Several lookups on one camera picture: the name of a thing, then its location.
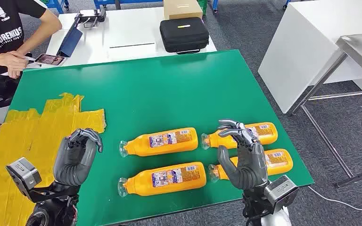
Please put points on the blue metal rack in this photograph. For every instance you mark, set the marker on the blue metal rack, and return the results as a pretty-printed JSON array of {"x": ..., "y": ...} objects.
[{"x": 128, "y": 2}]

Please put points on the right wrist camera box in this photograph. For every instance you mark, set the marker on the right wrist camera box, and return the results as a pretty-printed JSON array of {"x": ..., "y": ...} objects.
[{"x": 281, "y": 190}]

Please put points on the person's right hand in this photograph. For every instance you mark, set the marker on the person's right hand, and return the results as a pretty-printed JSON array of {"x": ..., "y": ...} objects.
[{"x": 14, "y": 64}]

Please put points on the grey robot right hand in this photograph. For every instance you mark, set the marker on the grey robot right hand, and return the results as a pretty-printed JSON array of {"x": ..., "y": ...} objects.
[{"x": 251, "y": 168}]

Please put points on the cardboard box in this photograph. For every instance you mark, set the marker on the cardboard box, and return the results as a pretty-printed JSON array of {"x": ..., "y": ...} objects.
[{"x": 182, "y": 9}]

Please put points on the yellow plastic sheet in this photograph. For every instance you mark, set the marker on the yellow plastic sheet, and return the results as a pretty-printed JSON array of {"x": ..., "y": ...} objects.
[{"x": 28, "y": 134}]

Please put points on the blue caster leg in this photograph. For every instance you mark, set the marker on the blue caster leg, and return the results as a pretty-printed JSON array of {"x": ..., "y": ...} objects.
[{"x": 286, "y": 3}]

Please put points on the person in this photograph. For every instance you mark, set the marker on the person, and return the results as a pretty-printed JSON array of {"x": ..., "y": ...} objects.
[{"x": 0, "y": 31}]

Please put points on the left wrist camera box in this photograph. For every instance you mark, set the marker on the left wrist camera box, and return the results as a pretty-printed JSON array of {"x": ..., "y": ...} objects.
[{"x": 23, "y": 174}]

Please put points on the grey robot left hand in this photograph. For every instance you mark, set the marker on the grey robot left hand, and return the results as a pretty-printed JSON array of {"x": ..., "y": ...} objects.
[{"x": 71, "y": 162}]

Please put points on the orange bottle clear cap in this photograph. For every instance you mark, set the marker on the orange bottle clear cap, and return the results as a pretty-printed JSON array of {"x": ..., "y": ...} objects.
[
  {"x": 137, "y": 148},
  {"x": 281, "y": 162},
  {"x": 268, "y": 134},
  {"x": 137, "y": 185}
]

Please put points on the dark blue tablet cover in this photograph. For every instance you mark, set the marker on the dark blue tablet cover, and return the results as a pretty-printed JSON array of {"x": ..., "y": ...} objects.
[{"x": 70, "y": 40}]

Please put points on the white table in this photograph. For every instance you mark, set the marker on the white table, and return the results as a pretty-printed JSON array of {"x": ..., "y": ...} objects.
[{"x": 309, "y": 46}]

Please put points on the blue metal cart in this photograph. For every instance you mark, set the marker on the blue metal cart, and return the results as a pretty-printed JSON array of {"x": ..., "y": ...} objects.
[{"x": 57, "y": 4}]

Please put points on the green plastic crate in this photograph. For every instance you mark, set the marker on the green plastic crate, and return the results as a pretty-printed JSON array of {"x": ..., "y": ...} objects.
[{"x": 202, "y": 6}]

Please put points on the smartphone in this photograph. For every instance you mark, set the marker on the smartphone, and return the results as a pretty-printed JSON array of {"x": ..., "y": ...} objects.
[{"x": 50, "y": 60}]

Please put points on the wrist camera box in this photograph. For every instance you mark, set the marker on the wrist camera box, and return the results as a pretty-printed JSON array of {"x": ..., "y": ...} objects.
[
  {"x": 281, "y": 190},
  {"x": 23, "y": 174}
]

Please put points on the black zippered carry case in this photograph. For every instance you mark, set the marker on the black zippered carry case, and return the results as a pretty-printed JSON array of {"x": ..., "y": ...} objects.
[{"x": 184, "y": 36}]

